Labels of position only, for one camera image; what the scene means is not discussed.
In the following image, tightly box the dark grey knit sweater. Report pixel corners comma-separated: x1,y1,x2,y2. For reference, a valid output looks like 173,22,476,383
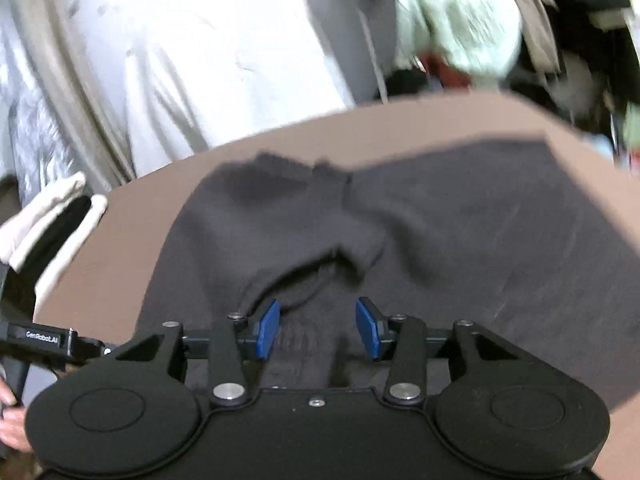
137,141,639,406

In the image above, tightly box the person's left hand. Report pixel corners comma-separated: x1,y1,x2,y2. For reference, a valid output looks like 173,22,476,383
0,380,32,453

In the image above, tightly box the black folded garment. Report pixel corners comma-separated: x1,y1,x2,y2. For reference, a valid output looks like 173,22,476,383
1,195,91,321

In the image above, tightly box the brown bed sheet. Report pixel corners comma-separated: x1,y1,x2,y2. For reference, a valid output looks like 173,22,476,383
31,90,640,480

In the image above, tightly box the crumpled silver foil curtain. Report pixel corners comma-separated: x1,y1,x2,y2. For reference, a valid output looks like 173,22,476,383
1,14,76,205

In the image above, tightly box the beige curtain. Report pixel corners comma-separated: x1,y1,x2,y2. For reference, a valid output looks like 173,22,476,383
9,0,136,193

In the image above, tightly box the white cloth draped chair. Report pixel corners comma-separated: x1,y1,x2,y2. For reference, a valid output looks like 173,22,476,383
60,0,354,177

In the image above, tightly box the pale green hanging garment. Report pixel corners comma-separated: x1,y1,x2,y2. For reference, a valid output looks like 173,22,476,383
395,0,522,79

